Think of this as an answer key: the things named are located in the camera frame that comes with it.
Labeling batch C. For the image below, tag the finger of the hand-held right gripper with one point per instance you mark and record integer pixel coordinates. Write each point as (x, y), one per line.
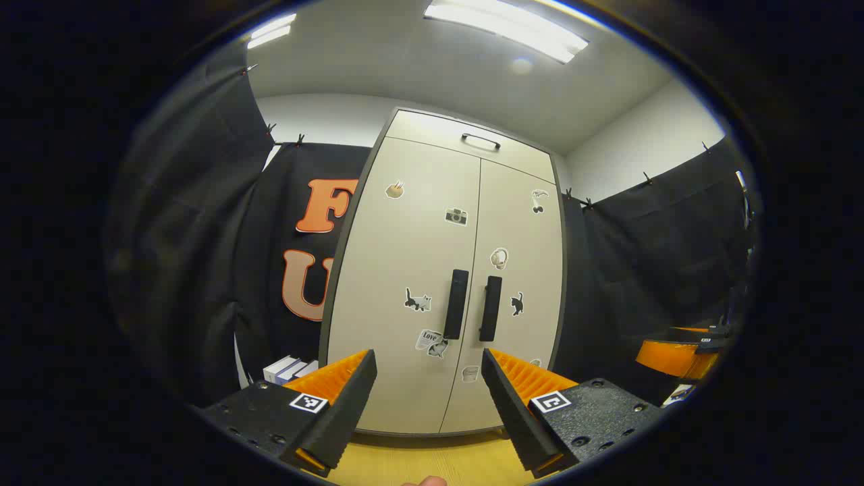
(675, 358)
(678, 395)

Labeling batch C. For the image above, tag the beige double-door shoe cabinet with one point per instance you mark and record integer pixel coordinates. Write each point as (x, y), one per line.
(405, 128)

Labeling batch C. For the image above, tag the beige cabinet flap panel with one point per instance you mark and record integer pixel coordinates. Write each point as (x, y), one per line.
(432, 131)

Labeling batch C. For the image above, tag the stack of white boxes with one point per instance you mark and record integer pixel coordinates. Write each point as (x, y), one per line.
(283, 370)

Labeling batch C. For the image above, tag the beige cabinet door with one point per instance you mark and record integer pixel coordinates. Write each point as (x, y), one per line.
(398, 256)
(533, 243)

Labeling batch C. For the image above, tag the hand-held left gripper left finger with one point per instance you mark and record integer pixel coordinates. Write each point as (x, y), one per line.
(351, 412)

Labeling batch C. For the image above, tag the long ceiling light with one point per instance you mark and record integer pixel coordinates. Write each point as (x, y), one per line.
(506, 27)

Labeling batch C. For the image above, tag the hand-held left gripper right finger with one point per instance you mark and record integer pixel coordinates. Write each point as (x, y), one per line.
(513, 412)

